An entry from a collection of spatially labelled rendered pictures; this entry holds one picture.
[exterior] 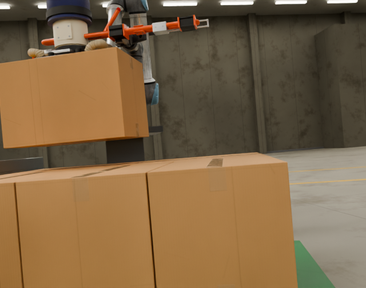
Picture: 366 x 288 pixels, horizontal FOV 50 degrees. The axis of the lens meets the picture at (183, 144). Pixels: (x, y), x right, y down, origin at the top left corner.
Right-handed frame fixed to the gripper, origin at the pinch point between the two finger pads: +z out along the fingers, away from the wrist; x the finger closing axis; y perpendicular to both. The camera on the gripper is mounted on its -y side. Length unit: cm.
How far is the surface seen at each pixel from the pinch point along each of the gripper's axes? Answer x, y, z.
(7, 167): -63, 64, 6
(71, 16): 7.9, 23.0, 8.9
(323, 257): -120, -90, -9
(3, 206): -72, 21, 81
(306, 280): -120, -75, 22
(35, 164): -63, 64, -23
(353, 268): -120, -98, 9
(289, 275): -97, -61, 81
